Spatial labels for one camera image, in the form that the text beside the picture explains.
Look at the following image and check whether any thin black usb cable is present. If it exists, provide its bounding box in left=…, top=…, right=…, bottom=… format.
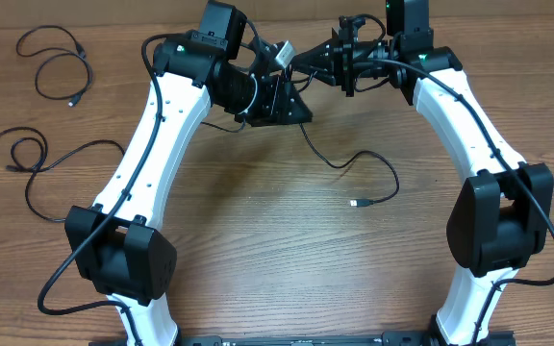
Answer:
left=286, top=69, right=401, bottom=209

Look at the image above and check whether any thick black usb-c cable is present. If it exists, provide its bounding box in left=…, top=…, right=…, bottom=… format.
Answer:
left=0, top=126, right=127, bottom=224

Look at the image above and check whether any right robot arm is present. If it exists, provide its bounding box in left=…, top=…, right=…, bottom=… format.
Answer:
left=291, top=0, right=554, bottom=345

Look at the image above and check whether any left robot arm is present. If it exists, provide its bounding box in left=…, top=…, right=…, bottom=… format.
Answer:
left=64, top=1, right=312, bottom=345

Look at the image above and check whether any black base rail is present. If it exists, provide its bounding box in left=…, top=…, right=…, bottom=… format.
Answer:
left=88, top=331, right=516, bottom=346

